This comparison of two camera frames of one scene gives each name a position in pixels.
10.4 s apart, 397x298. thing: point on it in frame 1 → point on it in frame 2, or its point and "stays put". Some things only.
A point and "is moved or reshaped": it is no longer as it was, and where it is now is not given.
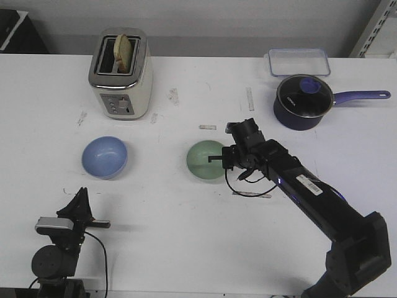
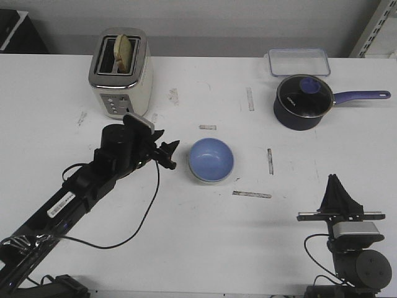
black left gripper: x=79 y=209 → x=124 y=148
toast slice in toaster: x=123 y=51 stays put
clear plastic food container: x=285 y=62 stays put
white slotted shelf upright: x=372 y=30 stays put
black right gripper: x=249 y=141 → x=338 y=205
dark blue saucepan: x=302 y=123 stays put
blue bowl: x=104 y=157 is moved or reshaped
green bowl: x=198 y=159 stays put
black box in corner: x=18 y=35 stays put
